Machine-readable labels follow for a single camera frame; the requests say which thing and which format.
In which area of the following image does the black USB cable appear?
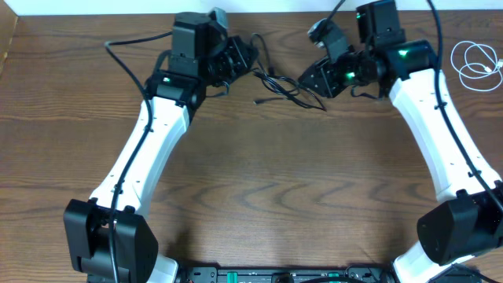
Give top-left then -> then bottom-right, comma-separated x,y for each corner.
249,32 -> 328,112

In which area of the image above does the white USB cable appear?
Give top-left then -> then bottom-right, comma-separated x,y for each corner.
450,39 -> 503,92

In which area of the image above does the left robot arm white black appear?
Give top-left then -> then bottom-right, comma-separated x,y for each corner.
64,8 -> 258,283

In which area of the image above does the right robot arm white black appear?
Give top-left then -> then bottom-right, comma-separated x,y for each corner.
299,1 -> 502,282

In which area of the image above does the cardboard panel at left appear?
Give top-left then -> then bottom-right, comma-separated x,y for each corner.
0,0 -> 18,73

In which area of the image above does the black left camera cable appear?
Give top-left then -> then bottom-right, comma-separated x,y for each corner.
104,31 -> 174,283

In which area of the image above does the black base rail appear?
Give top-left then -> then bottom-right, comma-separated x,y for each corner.
174,264 -> 395,283

